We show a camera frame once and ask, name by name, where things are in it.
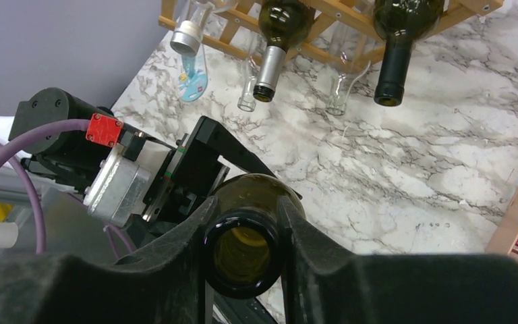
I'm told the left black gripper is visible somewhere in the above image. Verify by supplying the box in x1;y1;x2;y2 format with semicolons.
142;115;304;225

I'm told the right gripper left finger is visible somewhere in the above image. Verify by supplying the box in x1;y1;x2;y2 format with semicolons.
0;196;218;323

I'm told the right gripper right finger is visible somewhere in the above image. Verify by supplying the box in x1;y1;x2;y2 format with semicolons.
277;197;518;323

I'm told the green wine bottle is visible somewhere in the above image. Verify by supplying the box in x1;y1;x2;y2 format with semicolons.
373;0;444;107
253;0;316;103
203;173;305;299

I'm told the clear bottle silver cap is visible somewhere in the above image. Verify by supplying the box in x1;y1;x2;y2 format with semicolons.
170;1;229;57

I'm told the square clear glass bottle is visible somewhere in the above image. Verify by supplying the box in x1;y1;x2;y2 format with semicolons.
237;32;264;112

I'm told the slim clear glass bottle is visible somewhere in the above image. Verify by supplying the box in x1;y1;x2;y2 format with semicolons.
325;22;375;116

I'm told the wooden lattice wine rack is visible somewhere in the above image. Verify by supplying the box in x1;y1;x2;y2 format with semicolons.
158;0;505;75

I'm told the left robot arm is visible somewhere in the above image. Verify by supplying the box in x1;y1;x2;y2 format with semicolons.
0;88;271;254

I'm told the blue white small object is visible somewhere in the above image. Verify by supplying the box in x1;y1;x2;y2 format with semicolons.
178;48;208;103

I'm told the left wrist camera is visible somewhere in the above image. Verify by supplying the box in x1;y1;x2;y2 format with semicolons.
84;113;175;228

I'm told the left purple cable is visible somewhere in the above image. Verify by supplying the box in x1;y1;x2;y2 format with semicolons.
0;118;137;261

